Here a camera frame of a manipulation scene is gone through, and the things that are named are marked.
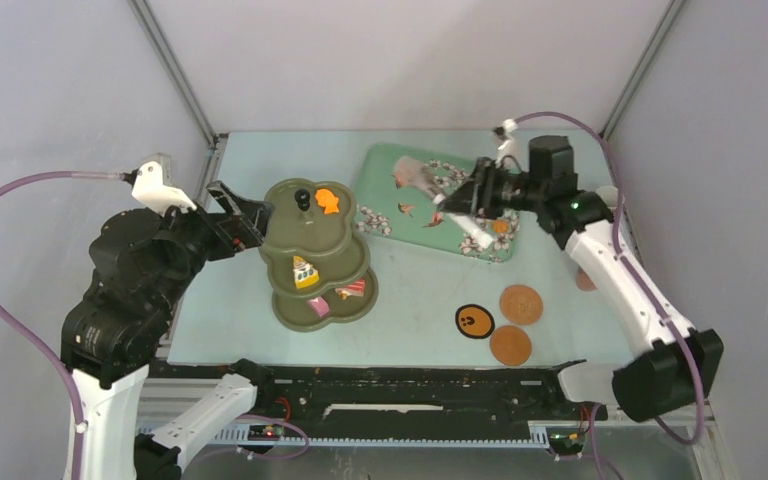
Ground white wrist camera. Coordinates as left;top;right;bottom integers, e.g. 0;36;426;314
493;119;519;166
131;153;197;216

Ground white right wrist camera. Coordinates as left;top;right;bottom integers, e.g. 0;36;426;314
493;119;519;166

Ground yellow smiley face coaster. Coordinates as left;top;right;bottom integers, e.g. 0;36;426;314
455;304;495;339

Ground orange-handled cup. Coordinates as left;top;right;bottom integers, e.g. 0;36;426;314
575;268;598;292

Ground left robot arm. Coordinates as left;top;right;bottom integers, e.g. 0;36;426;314
60;179;275;479

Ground far round cork coaster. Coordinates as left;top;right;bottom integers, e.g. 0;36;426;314
499;284;544;325

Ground green floral serving tray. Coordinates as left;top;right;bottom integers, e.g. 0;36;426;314
352;143;520;263

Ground pink toy cake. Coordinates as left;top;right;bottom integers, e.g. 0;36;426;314
307;296;330;318

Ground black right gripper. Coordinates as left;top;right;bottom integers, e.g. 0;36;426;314
438;157;546;221

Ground far orange cup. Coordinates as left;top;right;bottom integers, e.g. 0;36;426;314
595;185;620;212

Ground green three-tier serving stand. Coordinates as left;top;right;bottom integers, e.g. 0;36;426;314
260;178;378;333

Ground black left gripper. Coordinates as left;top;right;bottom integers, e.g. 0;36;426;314
151;177;276;309

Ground metal serving tongs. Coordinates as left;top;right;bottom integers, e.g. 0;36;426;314
392;156;495;249

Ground round cork coaster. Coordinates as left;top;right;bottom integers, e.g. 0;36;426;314
499;284;544;325
489;325;533;367

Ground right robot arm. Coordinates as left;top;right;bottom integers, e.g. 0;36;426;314
433;135;724;422

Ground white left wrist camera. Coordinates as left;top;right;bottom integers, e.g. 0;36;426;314
131;153;197;216

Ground yellow toy cake slice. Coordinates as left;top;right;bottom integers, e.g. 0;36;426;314
292;256;320;290

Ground red striped toy cake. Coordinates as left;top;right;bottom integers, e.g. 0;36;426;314
334;278;366;300

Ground orange toy fish pastry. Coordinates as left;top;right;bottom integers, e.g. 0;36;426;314
314;188;340;215

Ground near round cork coaster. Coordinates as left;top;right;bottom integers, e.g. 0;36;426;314
489;325;533;367

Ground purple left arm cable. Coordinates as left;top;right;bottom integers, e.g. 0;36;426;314
0;170;135;480

